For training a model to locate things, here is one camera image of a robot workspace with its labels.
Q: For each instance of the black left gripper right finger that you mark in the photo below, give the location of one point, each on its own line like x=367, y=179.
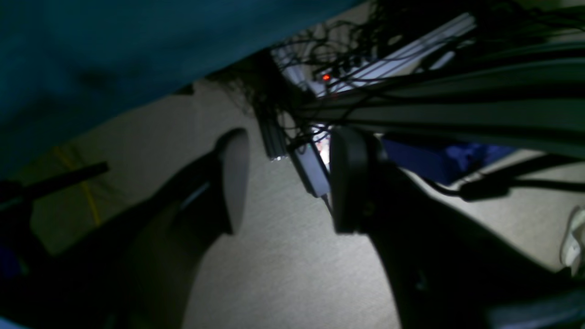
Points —
x=445, y=269

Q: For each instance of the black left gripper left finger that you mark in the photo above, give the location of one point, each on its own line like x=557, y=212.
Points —
x=135, y=271

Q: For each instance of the white sneaker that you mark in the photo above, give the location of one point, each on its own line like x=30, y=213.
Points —
x=572, y=250

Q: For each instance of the black box with name sticker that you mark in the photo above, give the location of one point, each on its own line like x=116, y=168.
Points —
x=310, y=167

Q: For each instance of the teal table cloth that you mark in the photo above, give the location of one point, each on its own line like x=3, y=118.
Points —
x=69, y=65

